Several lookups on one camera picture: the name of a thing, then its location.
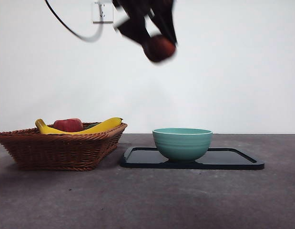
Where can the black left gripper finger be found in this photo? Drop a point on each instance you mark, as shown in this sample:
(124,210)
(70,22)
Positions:
(135,28)
(167,21)

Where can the dark purple plum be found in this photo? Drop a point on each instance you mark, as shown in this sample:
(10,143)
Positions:
(160,48)

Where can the teal ceramic bowl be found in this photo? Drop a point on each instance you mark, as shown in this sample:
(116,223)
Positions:
(183,148)

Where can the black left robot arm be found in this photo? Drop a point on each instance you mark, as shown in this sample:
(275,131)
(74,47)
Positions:
(137,4)

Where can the yellow banana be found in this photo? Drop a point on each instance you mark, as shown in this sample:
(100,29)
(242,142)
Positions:
(102,126)

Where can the green vegetable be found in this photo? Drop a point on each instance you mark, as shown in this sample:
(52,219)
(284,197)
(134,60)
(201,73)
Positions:
(91,125)

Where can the red apple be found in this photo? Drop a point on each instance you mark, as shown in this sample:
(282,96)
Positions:
(67,124)

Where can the black rectangular tray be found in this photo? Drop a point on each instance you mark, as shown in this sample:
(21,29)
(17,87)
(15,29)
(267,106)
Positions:
(142,159)

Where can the brown wicker basket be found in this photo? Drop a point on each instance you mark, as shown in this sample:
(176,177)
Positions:
(59,152)

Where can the white wall power socket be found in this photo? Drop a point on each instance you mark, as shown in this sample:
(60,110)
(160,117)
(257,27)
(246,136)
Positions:
(106,14)

